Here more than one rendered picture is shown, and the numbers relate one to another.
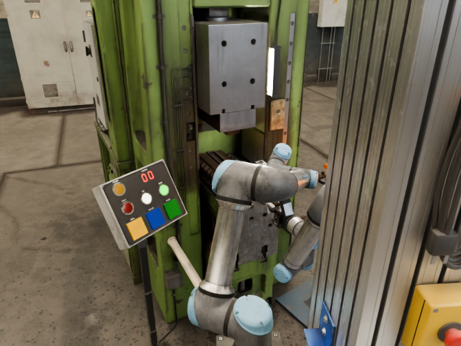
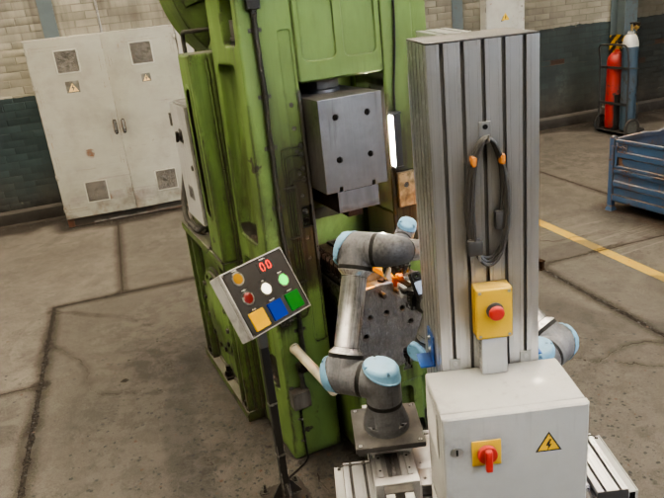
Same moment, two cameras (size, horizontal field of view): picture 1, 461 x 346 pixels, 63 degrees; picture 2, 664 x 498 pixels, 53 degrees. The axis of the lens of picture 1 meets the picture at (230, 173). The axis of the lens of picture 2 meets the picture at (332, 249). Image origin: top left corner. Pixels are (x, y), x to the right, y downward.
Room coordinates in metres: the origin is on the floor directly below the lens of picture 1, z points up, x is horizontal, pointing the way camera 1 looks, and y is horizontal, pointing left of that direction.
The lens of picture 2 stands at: (-0.99, -0.07, 2.13)
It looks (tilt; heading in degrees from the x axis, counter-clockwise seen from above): 20 degrees down; 4
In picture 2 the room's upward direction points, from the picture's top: 6 degrees counter-clockwise
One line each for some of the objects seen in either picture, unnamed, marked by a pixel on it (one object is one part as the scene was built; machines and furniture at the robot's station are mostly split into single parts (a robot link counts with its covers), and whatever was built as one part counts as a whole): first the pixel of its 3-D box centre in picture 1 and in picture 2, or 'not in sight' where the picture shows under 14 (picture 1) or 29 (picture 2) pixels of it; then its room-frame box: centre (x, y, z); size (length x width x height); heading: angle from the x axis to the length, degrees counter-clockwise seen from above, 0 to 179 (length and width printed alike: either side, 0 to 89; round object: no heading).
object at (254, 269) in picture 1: (228, 266); (368, 383); (2.02, 0.01, 0.23); 0.55 x 0.37 x 0.47; 27
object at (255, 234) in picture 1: (228, 206); (360, 305); (2.02, 0.01, 0.69); 0.56 x 0.38 x 0.45; 27
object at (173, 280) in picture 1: (173, 279); (299, 397); (1.75, 0.34, 0.36); 0.09 x 0.07 x 0.12; 117
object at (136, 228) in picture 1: (136, 228); (259, 319); (1.32, 0.39, 1.01); 0.07 x 0.05 x 0.07; 142
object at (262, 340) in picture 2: (147, 287); (271, 398); (1.48, 0.42, 0.54); 0.04 x 0.04 x 1.08; 27
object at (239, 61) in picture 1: (227, 62); (341, 134); (2.01, 0.02, 1.56); 0.42 x 0.39 x 0.40; 27
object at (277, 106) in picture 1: (277, 114); (405, 188); (2.06, -0.26, 1.27); 0.09 x 0.02 x 0.17; 117
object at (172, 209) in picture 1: (171, 209); (293, 299); (1.48, 0.26, 1.01); 0.07 x 0.05 x 0.07; 142
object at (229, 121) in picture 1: (220, 110); (338, 189); (1.99, 0.06, 1.32); 0.42 x 0.20 x 0.10; 27
